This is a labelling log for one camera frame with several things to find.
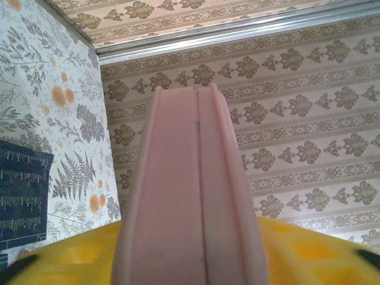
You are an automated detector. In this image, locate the navy blue book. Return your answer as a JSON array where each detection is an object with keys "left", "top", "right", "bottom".
[{"left": 0, "top": 141, "right": 55, "bottom": 251}]

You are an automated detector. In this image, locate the aluminium corner post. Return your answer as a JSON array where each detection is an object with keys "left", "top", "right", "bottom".
[{"left": 94, "top": 5, "right": 380, "bottom": 65}]

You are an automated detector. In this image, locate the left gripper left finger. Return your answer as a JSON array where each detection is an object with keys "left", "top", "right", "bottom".
[{"left": 0, "top": 221, "right": 123, "bottom": 285}]

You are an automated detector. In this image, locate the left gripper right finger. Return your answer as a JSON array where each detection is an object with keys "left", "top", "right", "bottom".
[{"left": 256, "top": 216, "right": 380, "bottom": 285}]

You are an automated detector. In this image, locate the pink pencil case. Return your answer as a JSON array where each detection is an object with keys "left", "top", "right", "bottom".
[{"left": 111, "top": 84, "right": 271, "bottom": 285}]

